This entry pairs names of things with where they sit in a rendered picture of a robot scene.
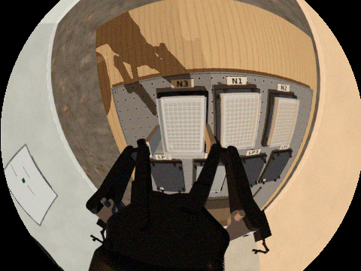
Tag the tan button panel box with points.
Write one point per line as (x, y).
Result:
(220, 209)

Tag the brown label plate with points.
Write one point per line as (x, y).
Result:
(185, 83)

